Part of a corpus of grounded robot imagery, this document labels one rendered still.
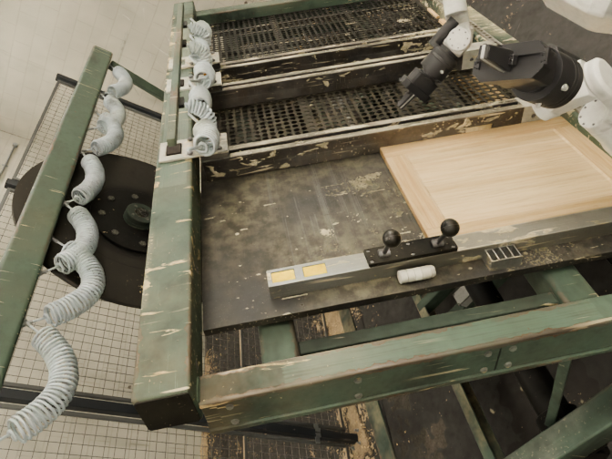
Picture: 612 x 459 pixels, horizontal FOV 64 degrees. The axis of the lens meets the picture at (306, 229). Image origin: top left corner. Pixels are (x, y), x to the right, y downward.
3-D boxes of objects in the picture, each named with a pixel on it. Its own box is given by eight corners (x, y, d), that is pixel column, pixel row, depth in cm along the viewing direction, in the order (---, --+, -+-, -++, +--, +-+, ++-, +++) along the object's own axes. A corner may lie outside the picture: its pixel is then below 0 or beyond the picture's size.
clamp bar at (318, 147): (562, 124, 149) (585, 45, 133) (168, 192, 141) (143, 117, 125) (545, 108, 157) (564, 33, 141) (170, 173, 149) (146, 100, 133)
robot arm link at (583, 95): (519, 118, 86) (553, 129, 93) (581, 90, 78) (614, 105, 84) (507, 60, 89) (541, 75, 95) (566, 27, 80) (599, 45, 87)
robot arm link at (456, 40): (451, 72, 156) (479, 42, 151) (449, 71, 146) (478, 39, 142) (425, 47, 157) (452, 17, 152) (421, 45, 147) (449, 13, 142)
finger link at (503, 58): (484, 40, 72) (509, 51, 75) (481, 63, 72) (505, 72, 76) (494, 38, 70) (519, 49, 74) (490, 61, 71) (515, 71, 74)
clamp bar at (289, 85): (495, 66, 182) (507, -2, 166) (174, 119, 174) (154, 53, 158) (484, 56, 190) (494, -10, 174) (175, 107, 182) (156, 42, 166)
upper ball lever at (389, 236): (393, 261, 109) (405, 242, 96) (376, 264, 108) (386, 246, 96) (389, 245, 110) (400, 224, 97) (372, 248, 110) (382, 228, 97)
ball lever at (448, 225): (445, 251, 109) (464, 231, 97) (429, 254, 109) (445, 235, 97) (441, 235, 111) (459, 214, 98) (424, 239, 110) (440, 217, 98)
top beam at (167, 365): (204, 421, 88) (190, 391, 81) (147, 433, 87) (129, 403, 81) (198, 20, 253) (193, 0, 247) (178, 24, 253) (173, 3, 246)
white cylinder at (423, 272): (400, 287, 107) (435, 280, 108) (401, 277, 105) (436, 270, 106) (396, 277, 109) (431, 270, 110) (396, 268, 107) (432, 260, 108)
